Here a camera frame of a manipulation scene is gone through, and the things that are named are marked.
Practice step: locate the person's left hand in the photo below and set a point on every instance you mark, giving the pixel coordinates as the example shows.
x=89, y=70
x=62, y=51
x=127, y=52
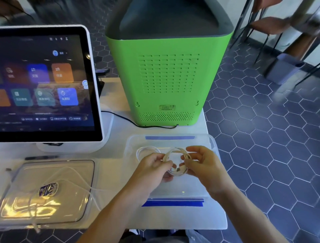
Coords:
x=147, y=175

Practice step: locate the person's right hand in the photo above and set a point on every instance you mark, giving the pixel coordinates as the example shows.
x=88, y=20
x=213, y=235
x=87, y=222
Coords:
x=210, y=172

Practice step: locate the clear container with blue clips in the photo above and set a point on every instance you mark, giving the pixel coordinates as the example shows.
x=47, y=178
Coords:
x=175, y=187

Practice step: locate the person's right forearm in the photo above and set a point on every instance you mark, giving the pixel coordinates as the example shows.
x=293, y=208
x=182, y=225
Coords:
x=250, y=217

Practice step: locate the person's left forearm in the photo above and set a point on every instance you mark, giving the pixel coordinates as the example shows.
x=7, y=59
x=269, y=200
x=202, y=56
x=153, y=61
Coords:
x=112, y=220

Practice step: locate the clear plastic lid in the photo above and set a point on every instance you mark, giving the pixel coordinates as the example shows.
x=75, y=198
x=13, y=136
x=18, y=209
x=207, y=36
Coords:
x=62, y=200

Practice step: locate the green cabinet machine grey top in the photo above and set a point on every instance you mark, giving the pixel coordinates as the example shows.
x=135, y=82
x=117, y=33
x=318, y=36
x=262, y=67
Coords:
x=170, y=75

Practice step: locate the black pen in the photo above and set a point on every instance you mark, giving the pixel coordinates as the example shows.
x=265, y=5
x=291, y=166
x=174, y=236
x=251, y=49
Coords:
x=40, y=158

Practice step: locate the grey waste bin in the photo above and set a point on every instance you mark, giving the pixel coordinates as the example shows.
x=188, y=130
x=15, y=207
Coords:
x=285, y=70

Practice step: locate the white touchscreen terminal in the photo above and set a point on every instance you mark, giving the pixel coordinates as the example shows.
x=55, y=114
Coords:
x=50, y=87

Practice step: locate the orange brown chair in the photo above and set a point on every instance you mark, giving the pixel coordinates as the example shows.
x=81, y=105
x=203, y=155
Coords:
x=270, y=25

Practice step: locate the round wooden table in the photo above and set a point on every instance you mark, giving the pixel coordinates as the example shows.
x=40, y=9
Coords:
x=305, y=42

